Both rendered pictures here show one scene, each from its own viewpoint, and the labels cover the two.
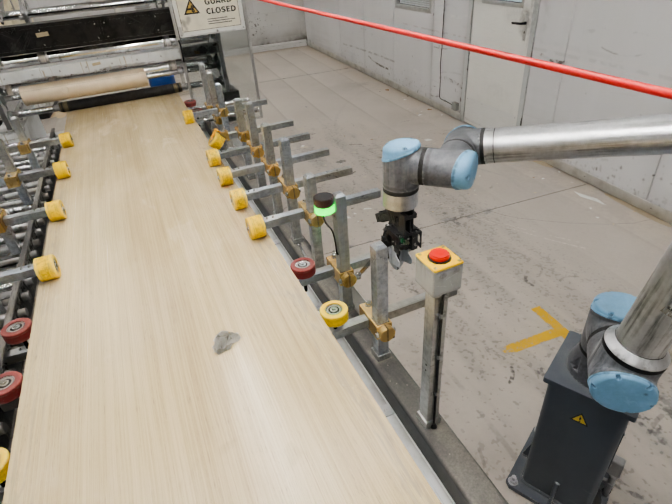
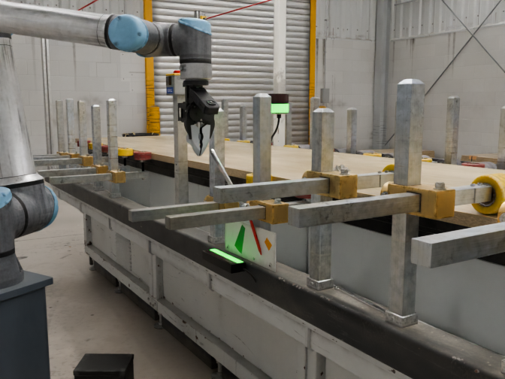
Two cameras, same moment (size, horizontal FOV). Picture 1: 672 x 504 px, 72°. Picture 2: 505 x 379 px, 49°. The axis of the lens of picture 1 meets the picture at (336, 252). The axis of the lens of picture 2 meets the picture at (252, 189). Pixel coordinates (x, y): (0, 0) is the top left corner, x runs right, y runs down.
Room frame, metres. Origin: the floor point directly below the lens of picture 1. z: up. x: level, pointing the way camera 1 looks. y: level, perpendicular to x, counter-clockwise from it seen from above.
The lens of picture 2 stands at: (2.65, -0.31, 1.11)
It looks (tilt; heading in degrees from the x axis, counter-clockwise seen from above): 9 degrees down; 170
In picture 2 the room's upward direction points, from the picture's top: straight up
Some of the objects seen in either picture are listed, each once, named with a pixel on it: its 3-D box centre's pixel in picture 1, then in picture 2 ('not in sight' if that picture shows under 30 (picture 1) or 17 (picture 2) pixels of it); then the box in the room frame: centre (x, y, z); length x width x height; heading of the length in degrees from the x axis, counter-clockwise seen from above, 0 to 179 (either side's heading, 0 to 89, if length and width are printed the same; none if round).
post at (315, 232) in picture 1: (315, 233); (321, 214); (1.47, 0.07, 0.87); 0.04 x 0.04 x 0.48; 21
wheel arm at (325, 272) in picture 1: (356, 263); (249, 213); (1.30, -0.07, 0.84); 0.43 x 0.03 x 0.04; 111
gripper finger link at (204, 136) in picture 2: (395, 260); (201, 139); (1.05, -0.16, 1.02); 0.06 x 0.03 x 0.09; 21
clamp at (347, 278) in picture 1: (340, 271); (267, 209); (1.26, -0.01, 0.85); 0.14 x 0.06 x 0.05; 21
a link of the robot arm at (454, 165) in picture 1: (449, 166); (155, 40); (1.01, -0.28, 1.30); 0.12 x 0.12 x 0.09; 65
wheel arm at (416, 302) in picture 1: (395, 310); (201, 208); (1.07, -0.16, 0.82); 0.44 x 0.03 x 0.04; 111
